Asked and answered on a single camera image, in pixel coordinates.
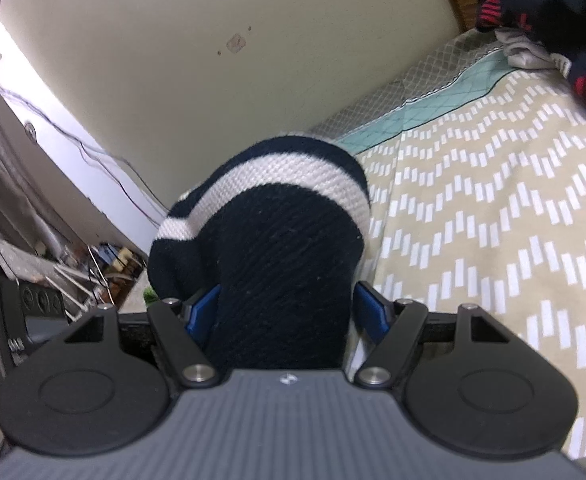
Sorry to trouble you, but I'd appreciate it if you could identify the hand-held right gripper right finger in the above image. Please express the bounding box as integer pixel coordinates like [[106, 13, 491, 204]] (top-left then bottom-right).
[[350, 281, 524, 389]]

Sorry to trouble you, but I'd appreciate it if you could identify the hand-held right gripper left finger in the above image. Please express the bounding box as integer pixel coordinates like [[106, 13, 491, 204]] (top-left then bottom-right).
[[53, 284, 222, 389]]

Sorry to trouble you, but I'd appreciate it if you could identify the navy green striped sweater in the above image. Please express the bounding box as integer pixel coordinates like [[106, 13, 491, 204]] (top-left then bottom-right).
[[146, 134, 372, 368]]

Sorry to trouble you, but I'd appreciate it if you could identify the pile of dark red-striped clothes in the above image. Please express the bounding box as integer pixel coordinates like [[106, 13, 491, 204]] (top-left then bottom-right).
[[465, 0, 586, 119]]

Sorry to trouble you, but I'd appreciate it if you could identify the white router with antennas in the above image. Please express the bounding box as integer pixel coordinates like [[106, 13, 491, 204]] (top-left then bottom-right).
[[48, 262, 97, 322]]

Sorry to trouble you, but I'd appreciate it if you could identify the grey dotted ironing board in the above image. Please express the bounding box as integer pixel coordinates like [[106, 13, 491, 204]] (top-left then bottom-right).
[[0, 236, 60, 282]]

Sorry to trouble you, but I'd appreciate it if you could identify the wooden side table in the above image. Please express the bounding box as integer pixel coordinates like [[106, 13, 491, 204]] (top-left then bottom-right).
[[98, 260, 147, 312]]

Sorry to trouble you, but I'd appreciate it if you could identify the beige power strip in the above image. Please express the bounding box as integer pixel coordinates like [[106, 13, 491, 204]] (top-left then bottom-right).
[[107, 249, 142, 274]]

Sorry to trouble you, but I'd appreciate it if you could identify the beige patterned bedsheet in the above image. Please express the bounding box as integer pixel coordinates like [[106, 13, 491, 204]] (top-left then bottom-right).
[[318, 27, 586, 461]]

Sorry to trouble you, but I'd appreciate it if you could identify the white grey cloth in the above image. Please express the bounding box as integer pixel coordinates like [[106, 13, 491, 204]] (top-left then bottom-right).
[[494, 29, 572, 77]]

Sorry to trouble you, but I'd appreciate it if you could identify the black wall cable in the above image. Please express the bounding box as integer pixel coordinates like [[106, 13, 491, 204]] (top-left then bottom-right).
[[0, 30, 170, 227]]

